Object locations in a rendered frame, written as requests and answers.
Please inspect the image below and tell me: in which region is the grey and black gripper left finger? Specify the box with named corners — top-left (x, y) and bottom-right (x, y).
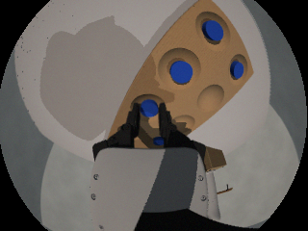
top-left (92, 103), bottom-right (141, 160)

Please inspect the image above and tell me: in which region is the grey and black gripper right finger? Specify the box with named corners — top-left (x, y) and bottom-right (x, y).
top-left (159, 103), bottom-right (206, 162)

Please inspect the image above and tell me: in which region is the blue disc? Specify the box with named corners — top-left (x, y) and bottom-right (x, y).
top-left (140, 99), bottom-right (158, 117)
top-left (153, 137), bottom-right (164, 145)
top-left (169, 61), bottom-right (193, 83)
top-left (230, 61), bottom-right (244, 79)
top-left (202, 20), bottom-right (223, 41)

